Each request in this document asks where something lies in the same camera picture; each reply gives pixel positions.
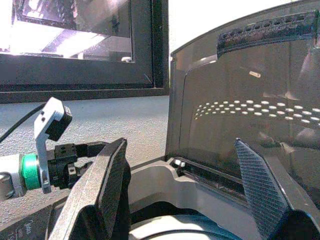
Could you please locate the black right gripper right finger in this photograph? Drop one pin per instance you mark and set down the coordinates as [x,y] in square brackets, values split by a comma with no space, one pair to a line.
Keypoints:
[262,190]

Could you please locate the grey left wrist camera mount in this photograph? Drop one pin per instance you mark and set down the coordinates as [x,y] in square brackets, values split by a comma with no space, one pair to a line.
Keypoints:
[51,107]

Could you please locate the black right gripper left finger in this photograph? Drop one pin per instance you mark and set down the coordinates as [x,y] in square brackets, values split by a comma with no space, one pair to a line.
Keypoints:
[100,195]

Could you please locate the black framed window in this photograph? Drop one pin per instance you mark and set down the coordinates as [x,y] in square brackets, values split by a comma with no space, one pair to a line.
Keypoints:
[75,72]

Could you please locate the grey top-load washing machine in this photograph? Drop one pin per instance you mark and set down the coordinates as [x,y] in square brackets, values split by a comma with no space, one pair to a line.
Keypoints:
[155,180]

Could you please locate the dark translucent washer lid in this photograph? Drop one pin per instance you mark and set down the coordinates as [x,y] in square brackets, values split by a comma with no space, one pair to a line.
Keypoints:
[212,112]

